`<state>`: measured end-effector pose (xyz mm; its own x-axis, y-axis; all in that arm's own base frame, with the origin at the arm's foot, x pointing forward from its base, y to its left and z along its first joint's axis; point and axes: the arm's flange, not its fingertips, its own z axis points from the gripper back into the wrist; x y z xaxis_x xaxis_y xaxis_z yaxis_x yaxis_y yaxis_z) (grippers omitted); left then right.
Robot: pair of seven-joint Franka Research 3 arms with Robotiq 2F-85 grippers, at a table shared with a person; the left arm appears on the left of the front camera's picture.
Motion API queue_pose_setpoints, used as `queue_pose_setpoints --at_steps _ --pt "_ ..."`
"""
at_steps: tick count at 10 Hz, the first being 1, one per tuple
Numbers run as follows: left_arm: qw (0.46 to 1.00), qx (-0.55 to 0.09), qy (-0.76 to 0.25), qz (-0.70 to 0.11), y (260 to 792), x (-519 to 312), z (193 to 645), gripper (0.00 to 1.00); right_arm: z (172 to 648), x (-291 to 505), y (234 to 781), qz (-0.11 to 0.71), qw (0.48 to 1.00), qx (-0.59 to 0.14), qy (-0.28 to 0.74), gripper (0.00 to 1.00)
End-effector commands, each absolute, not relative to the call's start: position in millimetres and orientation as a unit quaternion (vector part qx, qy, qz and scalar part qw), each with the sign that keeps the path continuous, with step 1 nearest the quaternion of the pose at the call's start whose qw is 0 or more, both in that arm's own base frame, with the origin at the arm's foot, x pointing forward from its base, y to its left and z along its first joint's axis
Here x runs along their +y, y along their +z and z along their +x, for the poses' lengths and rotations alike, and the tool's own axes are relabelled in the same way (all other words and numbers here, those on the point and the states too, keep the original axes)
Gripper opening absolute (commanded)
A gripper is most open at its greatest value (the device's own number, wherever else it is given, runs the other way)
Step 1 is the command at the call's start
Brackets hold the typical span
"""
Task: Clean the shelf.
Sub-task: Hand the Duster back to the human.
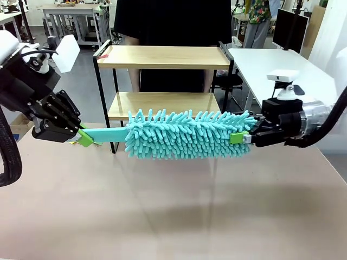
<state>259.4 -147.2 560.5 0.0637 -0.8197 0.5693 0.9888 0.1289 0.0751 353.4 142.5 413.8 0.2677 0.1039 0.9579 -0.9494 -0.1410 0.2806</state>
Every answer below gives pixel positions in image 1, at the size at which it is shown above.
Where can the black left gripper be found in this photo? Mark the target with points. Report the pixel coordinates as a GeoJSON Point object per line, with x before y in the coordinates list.
{"type": "Point", "coordinates": [57, 116]}

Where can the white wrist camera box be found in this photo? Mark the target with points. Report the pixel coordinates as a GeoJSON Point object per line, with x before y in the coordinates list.
{"type": "Point", "coordinates": [282, 75]}
{"type": "Point", "coordinates": [67, 52]}

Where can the white plastic bag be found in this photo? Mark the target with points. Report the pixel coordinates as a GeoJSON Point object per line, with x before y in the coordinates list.
{"type": "Point", "coordinates": [236, 42]}

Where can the person in floral shirt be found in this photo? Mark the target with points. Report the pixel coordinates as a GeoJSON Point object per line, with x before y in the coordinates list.
{"type": "Point", "coordinates": [257, 16]}

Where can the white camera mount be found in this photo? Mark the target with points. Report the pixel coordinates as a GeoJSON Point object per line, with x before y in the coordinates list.
{"type": "Point", "coordinates": [38, 62]}
{"type": "Point", "coordinates": [286, 93]}

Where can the black office chair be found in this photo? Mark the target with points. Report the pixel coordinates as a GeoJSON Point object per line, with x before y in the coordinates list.
{"type": "Point", "coordinates": [230, 81]}

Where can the large white desk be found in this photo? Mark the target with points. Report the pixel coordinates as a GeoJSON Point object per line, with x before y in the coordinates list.
{"type": "Point", "coordinates": [260, 62]}

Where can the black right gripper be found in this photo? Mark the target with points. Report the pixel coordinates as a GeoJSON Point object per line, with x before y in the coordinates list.
{"type": "Point", "coordinates": [279, 127]}

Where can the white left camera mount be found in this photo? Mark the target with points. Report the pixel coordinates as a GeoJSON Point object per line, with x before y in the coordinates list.
{"type": "Point", "coordinates": [38, 62]}

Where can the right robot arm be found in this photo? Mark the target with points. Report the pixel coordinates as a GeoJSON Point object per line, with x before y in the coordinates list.
{"type": "Point", "coordinates": [314, 113]}

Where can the person's torso in black shirt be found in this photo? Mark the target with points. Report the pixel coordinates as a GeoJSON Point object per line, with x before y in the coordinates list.
{"type": "Point", "coordinates": [173, 21]}

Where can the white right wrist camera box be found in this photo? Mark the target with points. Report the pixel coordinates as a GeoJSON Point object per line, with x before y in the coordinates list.
{"type": "Point", "coordinates": [282, 75]}

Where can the black monitor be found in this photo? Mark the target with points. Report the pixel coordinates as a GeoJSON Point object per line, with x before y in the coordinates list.
{"type": "Point", "coordinates": [287, 29]}

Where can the person's left forearm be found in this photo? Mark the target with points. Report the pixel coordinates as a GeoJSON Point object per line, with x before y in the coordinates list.
{"type": "Point", "coordinates": [207, 81]}

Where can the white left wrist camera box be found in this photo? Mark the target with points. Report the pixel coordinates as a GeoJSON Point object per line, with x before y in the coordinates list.
{"type": "Point", "coordinates": [67, 52]}

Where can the brown wooden board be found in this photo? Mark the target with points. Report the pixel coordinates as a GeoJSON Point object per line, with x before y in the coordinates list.
{"type": "Point", "coordinates": [314, 24]}

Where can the cardboard box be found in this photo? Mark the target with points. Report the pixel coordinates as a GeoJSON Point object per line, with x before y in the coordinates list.
{"type": "Point", "coordinates": [21, 124]}

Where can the teal microfiber duster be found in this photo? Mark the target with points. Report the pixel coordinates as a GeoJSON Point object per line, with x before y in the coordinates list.
{"type": "Point", "coordinates": [176, 138]}

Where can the grey workbench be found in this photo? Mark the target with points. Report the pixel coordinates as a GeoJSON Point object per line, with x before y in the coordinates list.
{"type": "Point", "coordinates": [70, 11]}

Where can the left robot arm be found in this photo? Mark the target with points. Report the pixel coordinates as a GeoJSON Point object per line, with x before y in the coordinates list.
{"type": "Point", "coordinates": [11, 81]}

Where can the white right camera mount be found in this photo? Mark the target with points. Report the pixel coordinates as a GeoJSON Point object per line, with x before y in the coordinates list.
{"type": "Point", "coordinates": [286, 93]}

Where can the two-tier wooden shelf black frame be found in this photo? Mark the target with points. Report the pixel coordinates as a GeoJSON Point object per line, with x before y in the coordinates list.
{"type": "Point", "coordinates": [162, 58]}

